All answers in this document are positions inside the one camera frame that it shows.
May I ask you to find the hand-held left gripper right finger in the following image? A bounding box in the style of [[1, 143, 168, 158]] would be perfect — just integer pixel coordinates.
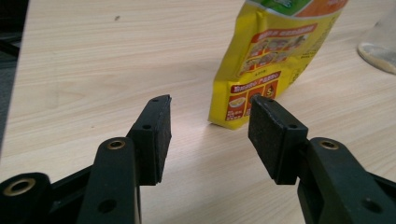
[[247, 94, 309, 186]]

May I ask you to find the clear jar with hinged lid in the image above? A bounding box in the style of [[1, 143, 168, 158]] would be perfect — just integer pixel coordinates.
[[357, 0, 396, 76]]

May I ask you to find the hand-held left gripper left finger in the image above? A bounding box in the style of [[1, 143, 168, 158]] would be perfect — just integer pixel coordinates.
[[125, 93, 173, 187]]

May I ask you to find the yellow seasoning pouch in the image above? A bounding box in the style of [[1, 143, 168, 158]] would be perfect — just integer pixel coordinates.
[[207, 0, 349, 131]]

